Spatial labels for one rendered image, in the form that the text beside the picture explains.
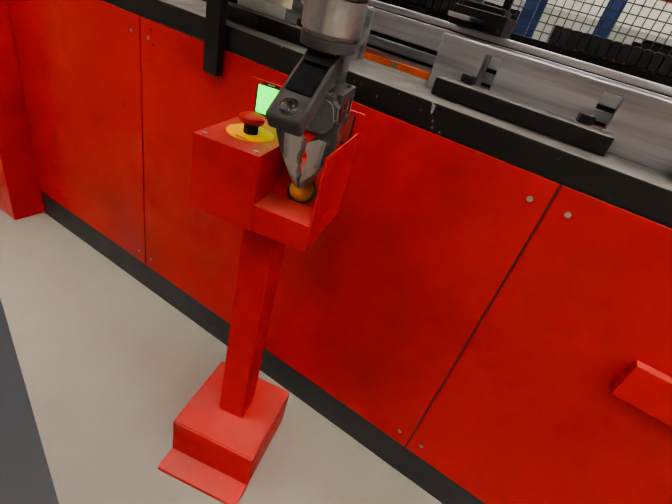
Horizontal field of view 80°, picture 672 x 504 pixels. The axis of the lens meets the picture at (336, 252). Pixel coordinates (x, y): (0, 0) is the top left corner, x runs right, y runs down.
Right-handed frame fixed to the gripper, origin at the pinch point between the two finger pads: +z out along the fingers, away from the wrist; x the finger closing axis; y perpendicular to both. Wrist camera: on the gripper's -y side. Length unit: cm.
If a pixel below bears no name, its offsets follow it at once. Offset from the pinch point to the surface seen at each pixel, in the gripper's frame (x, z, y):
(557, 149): -33.7, -12.0, 15.1
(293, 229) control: -2.4, 4.5, -5.4
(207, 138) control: 12.6, -4.2, -4.6
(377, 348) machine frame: -21.1, 41.8, 13.3
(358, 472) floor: -29, 74, 2
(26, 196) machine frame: 117, 69, 38
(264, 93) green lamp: 12.3, -7.1, 10.8
